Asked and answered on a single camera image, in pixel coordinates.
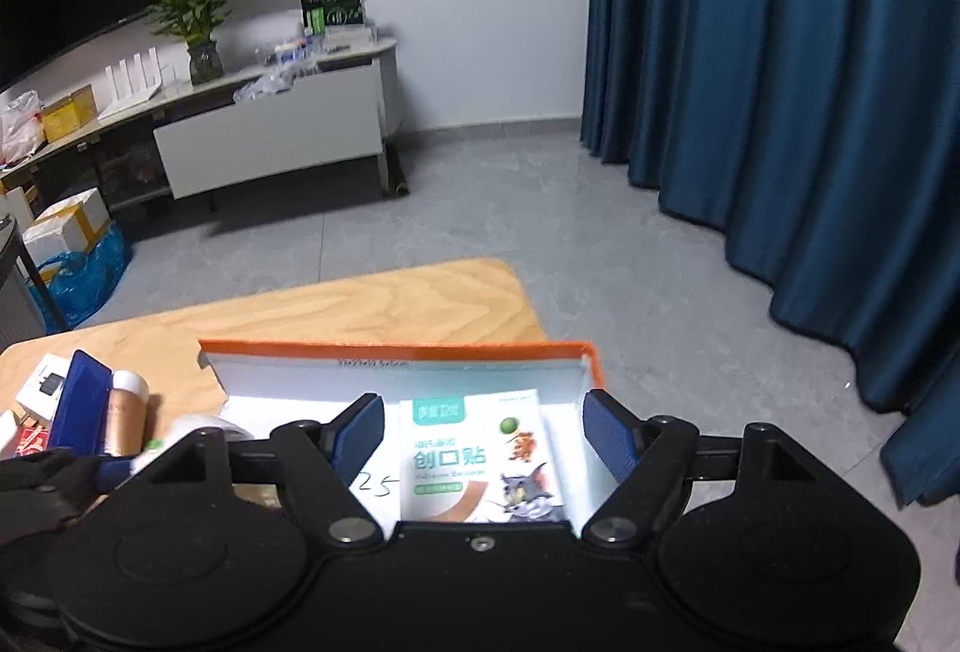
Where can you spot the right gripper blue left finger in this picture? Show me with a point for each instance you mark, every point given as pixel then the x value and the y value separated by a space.
pixel 355 434

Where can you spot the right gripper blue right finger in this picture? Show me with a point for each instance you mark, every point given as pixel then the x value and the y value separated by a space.
pixel 616 435

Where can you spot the blue floss pick box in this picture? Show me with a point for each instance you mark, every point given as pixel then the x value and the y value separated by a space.
pixel 80 420

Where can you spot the white charger retail box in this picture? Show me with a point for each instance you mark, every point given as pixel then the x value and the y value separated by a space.
pixel 40 394

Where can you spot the rose gold cream tube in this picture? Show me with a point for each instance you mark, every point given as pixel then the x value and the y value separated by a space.
pixel 127 408

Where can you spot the teal bandage box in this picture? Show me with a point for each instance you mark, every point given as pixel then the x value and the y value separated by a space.
pixel 484 458

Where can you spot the red blue playing card box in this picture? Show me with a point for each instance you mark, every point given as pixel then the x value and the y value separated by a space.
pixel 18 441

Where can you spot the white plug-in mosquito repeller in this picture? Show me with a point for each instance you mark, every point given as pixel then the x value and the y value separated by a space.
pixel 186 424

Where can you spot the orange white cardboard tray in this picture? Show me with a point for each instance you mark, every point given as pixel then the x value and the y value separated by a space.
pixel 268 384

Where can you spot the dark glass side table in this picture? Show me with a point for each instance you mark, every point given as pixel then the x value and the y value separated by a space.
pixel 25 296

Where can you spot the blue plastic bag on floor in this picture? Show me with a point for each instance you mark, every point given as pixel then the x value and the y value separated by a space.
pixel 80 283

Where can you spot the cardboard boxes on floor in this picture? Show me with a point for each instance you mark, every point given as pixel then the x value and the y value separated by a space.
pixel 73 225

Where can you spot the white tv cabinet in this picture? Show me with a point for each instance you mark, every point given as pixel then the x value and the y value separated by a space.
pixel 190 140

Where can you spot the white plastic bag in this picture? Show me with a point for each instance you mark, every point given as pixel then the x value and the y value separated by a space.
pixel 22 130

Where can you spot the yellow cardboard box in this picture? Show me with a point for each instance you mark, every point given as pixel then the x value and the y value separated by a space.
pixel 68 114

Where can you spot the clear plastic bags on cabinet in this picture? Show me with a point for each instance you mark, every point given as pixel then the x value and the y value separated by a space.
pixel 283 65

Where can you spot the white wifi router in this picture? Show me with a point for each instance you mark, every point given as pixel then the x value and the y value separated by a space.
pixel 132 83

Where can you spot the dark blue curtain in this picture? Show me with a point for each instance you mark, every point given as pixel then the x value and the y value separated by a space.
pixel 820 138

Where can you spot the black green display card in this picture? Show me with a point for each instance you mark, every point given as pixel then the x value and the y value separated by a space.
pixel 320 16

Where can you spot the potted green plant on cabinet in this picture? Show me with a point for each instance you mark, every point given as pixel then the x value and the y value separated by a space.
pixel 193 22

